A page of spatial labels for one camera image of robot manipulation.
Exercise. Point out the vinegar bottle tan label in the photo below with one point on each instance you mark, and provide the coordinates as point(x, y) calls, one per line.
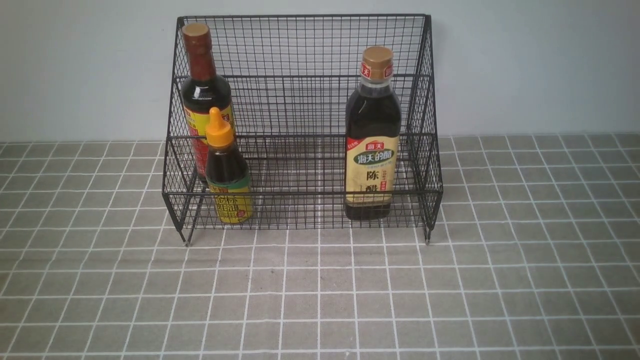
point(373, 121)

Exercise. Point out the oyster sauce bottle orange cap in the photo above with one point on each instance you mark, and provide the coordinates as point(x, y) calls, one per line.
point(227, 171)

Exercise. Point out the soy sauce bottle red label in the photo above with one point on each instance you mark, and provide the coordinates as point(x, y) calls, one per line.
point(202, 90)

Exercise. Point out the black wire mesh rack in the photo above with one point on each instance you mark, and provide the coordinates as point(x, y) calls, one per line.
point(290, 77)

